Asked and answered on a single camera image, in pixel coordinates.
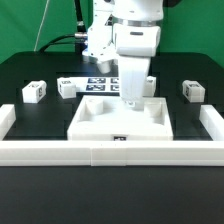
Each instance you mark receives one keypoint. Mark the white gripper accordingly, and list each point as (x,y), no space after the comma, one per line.
(134,46)

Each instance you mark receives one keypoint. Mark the white square tabletop part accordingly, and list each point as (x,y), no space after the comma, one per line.
(107,118)

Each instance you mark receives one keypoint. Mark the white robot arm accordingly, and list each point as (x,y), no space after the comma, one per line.
(106,15)

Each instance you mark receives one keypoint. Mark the fiducial marker sheet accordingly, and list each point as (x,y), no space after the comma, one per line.
(96,84)

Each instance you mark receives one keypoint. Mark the green backdrop curtain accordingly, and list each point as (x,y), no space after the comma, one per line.
(190,26)

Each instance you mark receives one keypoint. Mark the white U-shaped obstacle fence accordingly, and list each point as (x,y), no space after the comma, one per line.
(95,153)

